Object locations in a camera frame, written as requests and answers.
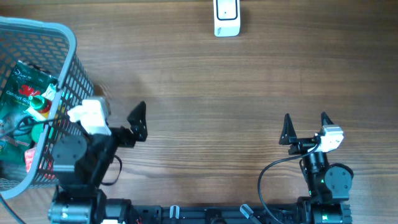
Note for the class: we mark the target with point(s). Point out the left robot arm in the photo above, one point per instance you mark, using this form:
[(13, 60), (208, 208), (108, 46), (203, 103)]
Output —
[(80, 164)]

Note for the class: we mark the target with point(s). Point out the white barcode scanner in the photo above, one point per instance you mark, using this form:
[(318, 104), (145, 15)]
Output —
[(227, 18)]

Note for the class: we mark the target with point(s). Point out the grey plastic basket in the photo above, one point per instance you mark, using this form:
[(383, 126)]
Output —
[(52, 48)]

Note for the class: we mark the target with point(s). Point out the red snack packet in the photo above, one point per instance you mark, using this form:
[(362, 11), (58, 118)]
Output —
[(29, 157)]

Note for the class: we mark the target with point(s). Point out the green lid jar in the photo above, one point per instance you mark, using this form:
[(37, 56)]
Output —
[(37, 130)]

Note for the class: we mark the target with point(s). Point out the yellow red sauce bottle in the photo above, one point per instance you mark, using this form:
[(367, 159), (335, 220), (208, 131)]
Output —
[(39, 107)]

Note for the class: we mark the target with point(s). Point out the green 3M gloves package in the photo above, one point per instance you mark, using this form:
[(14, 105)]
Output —
[(16, 123)]

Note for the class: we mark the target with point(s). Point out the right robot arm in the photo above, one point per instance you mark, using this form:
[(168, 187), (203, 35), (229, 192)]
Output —
[(328, 184)]

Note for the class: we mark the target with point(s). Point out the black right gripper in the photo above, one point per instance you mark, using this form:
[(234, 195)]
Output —
[(288, 132)]

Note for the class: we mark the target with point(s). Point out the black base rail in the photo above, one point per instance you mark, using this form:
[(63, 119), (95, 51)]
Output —
[(285, 213)]

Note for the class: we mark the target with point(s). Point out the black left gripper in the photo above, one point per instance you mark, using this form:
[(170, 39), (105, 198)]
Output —
[(138, 127)]

